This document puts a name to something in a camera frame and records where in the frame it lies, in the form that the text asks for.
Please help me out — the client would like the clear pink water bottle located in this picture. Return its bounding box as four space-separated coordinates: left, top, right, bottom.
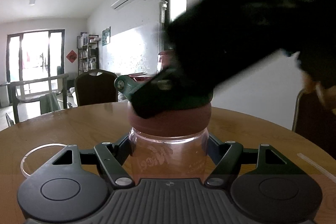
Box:
128 128 209 183

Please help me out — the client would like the pink green bottle cap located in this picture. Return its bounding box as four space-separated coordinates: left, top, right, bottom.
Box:
114 50 213 138

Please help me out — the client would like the person right hand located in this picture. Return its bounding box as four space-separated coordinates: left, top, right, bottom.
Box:
301 72 336 113

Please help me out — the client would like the dark banquet chair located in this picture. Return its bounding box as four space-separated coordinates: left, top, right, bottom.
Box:
74 69 118 106

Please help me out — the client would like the clear glass bowl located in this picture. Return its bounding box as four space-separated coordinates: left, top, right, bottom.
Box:
19 143 67 178

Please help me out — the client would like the gold framed chair right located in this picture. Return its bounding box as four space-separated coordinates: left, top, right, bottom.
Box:
292 90 335 158

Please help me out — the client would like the wooden armchair with cloth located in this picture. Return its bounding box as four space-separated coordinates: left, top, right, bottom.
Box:
9 73 71 124

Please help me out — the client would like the white strip on table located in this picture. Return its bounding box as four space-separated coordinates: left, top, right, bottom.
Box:
297 153 336 183

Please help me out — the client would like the dark bookshelf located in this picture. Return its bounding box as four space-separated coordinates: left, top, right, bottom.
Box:
77 32 100 75

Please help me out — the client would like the red diamond wall decoration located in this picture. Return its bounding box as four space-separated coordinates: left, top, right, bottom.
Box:
66 50 77 63

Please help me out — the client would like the small framed wall picture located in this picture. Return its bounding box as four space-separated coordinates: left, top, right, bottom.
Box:
101 27 110 46

